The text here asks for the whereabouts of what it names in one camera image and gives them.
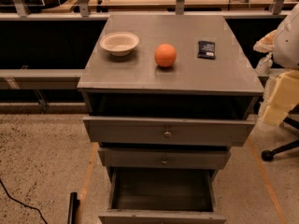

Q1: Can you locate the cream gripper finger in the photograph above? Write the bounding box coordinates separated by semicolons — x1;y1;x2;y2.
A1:
253;30;276;53
261;70;299;126

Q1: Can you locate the dark blue rxbar packet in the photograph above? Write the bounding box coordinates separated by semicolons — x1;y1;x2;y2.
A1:
197;41;216;59

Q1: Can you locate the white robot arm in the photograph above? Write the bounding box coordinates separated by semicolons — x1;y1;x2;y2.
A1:
253;4;299;126

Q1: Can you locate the grey drawer cabinet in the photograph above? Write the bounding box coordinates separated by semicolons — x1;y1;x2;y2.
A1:
77;14;265;224

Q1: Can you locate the grey open bottom drawer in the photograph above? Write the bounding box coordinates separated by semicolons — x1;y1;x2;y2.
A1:
99;168;226;224

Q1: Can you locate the grey middle drawer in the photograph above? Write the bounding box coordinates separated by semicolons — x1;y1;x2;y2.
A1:
99;147;231;170

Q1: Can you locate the grey top drawer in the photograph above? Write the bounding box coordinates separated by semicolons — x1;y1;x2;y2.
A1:
83;116;255;146

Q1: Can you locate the clear sanitizer bottle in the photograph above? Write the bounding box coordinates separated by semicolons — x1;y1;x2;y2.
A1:
255;52;273;75

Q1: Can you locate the black office chair base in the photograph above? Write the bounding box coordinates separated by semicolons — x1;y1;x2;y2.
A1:
261;115;299;162

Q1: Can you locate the orange ball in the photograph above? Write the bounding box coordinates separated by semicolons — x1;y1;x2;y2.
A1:
154;44;177;68

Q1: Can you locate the white paper bowl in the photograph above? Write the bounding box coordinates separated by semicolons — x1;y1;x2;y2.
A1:
100;32;139;56

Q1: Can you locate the metal railing frame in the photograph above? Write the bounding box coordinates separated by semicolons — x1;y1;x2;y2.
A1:
0;0;298;21

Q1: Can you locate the black floor bracket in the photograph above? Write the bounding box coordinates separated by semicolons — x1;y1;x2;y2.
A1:
67;192;78;224

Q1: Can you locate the black floor cable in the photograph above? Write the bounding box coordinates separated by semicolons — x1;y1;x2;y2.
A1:
0;178;50;224

